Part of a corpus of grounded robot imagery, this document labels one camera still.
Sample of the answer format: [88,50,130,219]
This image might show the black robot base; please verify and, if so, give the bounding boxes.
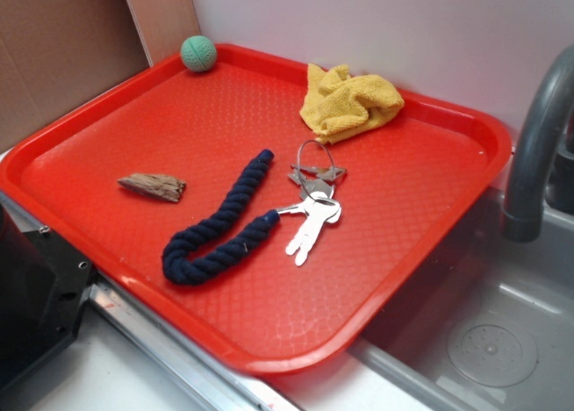
[1,208,94,393]

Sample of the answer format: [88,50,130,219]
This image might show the brown cardboard panel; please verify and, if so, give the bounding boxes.
[1,0,148,151]

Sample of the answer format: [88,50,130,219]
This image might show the grey faucet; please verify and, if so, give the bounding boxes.
[500,46,573,242]

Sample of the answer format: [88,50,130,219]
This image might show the yellow microfiber cloth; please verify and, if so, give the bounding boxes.
[300,64,404,144]

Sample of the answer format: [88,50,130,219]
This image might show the grey plastic sink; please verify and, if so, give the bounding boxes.
[351,189,573,410]

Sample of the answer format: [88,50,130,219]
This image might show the red plastic tray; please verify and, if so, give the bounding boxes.
[1,45,511,375]

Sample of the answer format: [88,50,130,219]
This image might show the light wooden board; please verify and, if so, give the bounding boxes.
[126,0,201,66]

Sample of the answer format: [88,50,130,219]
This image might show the silver keys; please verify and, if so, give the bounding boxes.
[277,140,347,267]

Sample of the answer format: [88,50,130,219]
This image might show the green rubber ball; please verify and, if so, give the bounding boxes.
[180,35,217,73]

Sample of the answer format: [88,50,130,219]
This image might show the dark blue rope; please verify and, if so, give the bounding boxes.
[161,148,282,287]

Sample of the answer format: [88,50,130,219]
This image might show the brown wood piece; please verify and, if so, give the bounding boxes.
[117,173,187,203]

